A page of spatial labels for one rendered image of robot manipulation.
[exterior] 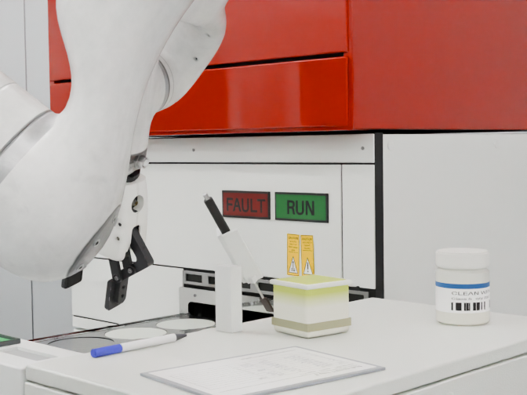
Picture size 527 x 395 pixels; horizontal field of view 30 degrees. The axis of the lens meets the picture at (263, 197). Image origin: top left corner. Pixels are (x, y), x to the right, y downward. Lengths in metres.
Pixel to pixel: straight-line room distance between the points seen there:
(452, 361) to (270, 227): 0.65
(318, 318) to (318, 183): 0.43
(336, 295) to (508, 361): 0.22
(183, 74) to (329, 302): 0.33
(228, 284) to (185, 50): 0.31
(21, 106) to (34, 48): 4.23
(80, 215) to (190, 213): 1.10
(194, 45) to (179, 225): 0.78
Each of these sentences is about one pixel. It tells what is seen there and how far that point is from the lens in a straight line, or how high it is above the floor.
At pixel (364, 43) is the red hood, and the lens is 1.53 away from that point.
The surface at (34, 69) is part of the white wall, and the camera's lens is 4.98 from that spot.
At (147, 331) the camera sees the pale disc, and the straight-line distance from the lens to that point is 1.64.
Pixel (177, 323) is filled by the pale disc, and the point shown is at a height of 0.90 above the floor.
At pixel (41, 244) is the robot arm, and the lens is 0.74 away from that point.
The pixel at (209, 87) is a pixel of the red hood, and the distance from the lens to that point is 1.71.
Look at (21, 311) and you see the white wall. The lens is 5.18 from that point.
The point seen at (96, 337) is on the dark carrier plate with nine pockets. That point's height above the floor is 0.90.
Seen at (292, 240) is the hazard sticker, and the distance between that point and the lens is 1.65.
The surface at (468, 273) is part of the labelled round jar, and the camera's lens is 1.30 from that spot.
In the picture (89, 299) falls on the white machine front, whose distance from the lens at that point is 2.10.
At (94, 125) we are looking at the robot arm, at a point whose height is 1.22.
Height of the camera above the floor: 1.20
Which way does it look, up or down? 3 degrees down
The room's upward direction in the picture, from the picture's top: 1 degrees counter-clockwise
